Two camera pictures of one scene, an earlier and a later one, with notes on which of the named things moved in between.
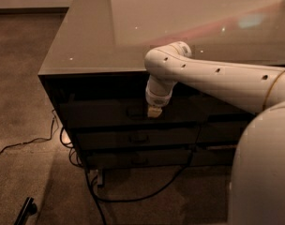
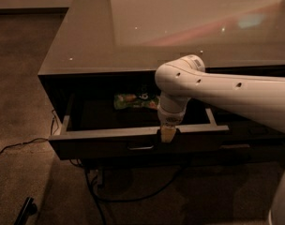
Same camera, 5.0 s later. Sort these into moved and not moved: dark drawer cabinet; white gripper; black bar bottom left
Moved: white gripper
Not moved: black bar bottom left; dark drawer cabinet
